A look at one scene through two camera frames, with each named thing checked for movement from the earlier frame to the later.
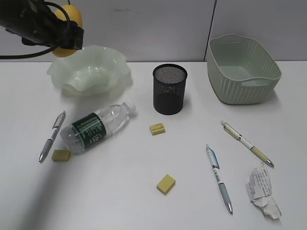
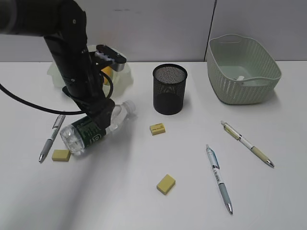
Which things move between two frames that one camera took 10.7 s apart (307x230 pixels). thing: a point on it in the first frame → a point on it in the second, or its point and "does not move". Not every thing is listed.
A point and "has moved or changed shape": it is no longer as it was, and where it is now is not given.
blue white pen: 214,162 does not move
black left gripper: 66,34 → 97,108
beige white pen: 231,132 does not move
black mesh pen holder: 169,85 does not move
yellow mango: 75,15 has moved or changed shape
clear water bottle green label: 83,134 does not move
